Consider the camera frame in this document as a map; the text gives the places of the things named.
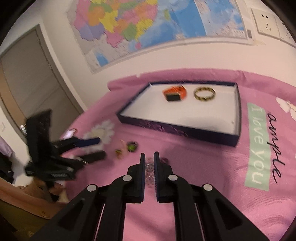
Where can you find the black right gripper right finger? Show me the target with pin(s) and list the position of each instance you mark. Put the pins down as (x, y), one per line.
(201, 212)

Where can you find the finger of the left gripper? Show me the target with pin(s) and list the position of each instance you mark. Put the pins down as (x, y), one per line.
(93, 157)
(87, 142)

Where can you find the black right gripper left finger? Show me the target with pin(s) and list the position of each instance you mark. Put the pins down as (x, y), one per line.
(97, 213)

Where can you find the orange smart watch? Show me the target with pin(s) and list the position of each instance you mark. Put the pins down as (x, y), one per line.
(175, 93)

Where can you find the grey wooden door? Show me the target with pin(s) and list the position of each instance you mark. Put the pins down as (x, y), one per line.
(31, 83)

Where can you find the pink floral bedsheet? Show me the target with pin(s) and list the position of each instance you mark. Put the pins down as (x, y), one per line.
(257, 176)

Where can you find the dark blue white tray box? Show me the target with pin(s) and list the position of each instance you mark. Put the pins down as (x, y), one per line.
(210, 112)

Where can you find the colourful wall map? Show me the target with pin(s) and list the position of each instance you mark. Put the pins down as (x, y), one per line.
(110, 31)

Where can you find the white wall socket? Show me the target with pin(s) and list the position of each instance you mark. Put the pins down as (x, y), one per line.
(285, 35)
(265, 23)

